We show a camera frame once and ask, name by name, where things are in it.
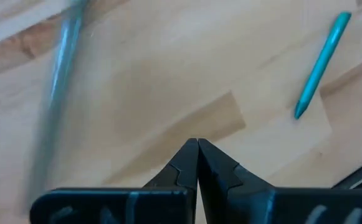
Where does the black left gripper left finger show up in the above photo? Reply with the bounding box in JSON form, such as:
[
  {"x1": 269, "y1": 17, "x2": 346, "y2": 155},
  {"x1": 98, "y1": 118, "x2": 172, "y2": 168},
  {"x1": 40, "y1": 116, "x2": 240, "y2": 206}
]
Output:
[{"x1": 30, "y1": 138, "x2": 199, "y2": 224}]

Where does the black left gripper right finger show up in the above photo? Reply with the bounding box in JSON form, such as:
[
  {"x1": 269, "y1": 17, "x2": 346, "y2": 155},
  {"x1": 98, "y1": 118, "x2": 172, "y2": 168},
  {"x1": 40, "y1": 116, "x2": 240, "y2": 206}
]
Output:
[{"x1": 198, "y1": 139, "x2": 362, "y2": 224}]

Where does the dark green pencil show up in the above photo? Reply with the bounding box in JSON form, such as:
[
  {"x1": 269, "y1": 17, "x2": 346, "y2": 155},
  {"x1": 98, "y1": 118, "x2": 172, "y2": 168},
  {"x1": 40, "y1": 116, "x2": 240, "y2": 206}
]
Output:
[{"x1": 24, "y1": 0, "x2": 90, "y2": 215}]

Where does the teal crayon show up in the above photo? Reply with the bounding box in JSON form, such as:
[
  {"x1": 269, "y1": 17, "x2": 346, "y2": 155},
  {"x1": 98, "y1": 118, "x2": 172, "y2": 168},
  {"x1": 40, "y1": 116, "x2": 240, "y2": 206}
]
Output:
[{"x1": 293, "y1": 11, "x2": 353, "y2": 120}]

